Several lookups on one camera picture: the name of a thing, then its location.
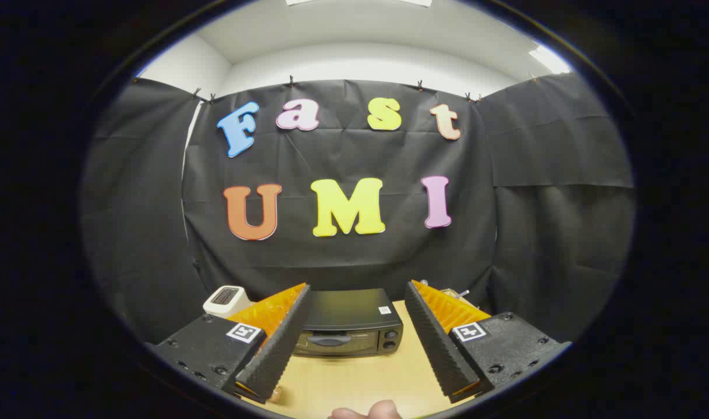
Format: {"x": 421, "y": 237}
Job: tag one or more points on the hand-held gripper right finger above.
{"x": 439, "y": 349}

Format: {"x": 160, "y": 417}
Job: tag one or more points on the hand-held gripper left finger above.
{"x": 276, "y": 349}

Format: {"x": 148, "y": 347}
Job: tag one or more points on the black toaster oven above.
{"x": 348, "y": 311}

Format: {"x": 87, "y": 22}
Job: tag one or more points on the white pop-up toaster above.
{"x": 223, "y": 299}

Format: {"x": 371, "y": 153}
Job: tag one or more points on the black backdrop cloth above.
{"x": 343, "y": 262}

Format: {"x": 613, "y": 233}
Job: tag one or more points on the ceiling light panel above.
{"x": 549, "y": 59}
{"x": 354, "y": 2}

